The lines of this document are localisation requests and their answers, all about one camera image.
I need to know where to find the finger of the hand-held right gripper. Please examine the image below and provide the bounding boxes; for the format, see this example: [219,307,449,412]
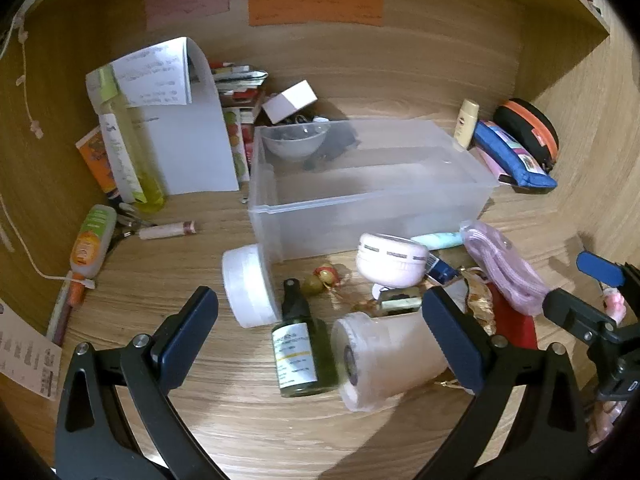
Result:
[542,287,617,347]
[576,251,640,291]

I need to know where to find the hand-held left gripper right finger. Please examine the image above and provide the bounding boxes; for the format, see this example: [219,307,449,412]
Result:
[421,286,591,480]

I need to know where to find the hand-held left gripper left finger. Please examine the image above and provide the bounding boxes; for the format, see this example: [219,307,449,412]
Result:
[55,286,231,480]

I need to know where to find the gold foil wrapper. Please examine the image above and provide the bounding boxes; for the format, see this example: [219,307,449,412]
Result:
[461,267,497,337]

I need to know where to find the white cylindrical container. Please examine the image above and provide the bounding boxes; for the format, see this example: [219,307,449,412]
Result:
[330,309,451,412]

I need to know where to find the red pouch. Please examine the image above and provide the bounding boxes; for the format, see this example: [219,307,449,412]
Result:
[492,285,540,352]

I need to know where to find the white round jar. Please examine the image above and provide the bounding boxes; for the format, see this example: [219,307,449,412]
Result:
[221,245,281,330]

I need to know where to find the pink cable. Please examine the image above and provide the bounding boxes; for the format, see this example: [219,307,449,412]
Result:
[460,221,552,317]

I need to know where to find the pink cream jar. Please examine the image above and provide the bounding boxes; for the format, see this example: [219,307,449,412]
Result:
[356,233,431,289]

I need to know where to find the green spray bottle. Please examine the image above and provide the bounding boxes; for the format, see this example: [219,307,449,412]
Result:
[271,278,341,399]

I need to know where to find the clear plastic storage box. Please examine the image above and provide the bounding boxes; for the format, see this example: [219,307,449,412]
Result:
[247,119,501,267]

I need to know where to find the pink lip balm tube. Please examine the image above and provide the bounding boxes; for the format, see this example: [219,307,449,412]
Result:
[138,220,197,240]

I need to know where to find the mint green tube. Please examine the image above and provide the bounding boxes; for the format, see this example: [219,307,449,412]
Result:
[411,231,466,250]

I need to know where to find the orange pen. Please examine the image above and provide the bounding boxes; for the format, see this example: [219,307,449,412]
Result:
[46,270,97,347]

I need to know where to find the makeup brushes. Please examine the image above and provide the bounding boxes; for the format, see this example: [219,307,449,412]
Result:
[107,202,157,256]

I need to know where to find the green orange tube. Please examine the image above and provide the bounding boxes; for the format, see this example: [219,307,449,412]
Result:
[69,204,119,281]

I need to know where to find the blue pencil case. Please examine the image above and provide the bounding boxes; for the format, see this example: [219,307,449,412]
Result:
[472,120,559,194]

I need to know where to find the pink pouch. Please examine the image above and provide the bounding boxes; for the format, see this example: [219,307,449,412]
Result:
[472,146,517,187]

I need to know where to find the black orange round case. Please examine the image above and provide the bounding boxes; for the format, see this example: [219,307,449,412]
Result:
[492,98,560,174]

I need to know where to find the paper receipt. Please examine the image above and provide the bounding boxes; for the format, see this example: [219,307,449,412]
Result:
[0,299,64,402]

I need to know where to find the yellow green bottle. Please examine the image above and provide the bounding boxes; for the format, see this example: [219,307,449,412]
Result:
[86,66,167,212]

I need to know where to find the orange box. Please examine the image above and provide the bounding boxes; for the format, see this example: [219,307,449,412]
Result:
[76,125,124,202]

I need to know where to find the fruit print packet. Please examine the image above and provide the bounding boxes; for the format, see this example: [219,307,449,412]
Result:
[224,107,257,183]

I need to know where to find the white folded paper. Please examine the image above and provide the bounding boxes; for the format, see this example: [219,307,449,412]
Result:
[107,36,241,196]

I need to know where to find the cream sunscreen bottle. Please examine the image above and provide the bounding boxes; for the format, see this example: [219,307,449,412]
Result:
[453,99,480,151]

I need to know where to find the clear bowl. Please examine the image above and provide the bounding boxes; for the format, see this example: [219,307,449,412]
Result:
[262,122,331,163]

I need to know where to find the small white box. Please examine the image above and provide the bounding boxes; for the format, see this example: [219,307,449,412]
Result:
[261,80,319,125]

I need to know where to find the stack of books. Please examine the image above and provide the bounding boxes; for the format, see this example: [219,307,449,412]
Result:
[209,61,269,111]

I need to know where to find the orange paper note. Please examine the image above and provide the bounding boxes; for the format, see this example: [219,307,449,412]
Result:
[246,0,386,28]

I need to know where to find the white string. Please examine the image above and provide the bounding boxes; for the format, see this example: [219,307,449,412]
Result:
[0,7,97,292]

